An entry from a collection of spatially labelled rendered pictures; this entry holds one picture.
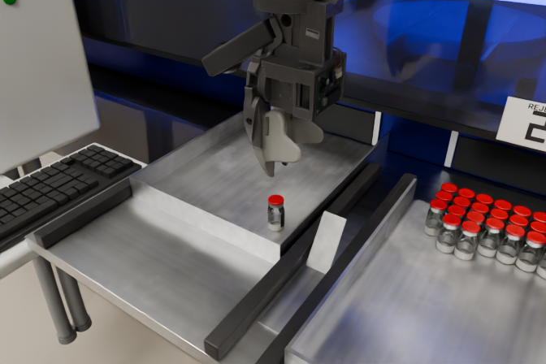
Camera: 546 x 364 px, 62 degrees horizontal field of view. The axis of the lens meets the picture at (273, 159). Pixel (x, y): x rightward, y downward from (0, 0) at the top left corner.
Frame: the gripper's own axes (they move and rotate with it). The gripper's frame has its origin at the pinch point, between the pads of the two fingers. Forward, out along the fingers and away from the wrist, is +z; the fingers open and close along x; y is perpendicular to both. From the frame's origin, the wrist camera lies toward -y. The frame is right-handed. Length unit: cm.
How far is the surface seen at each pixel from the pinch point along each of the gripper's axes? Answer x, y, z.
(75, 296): 1, -66, 66
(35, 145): -1, -56, 15
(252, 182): 6.7, -8.4, 10.5
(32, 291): 8, -112, 99
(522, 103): 20.0, 23.5, -5.6
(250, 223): -1.6, -2.7, 10.4
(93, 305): 16, -88, 99
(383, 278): -1.0, 16.1, 10.4
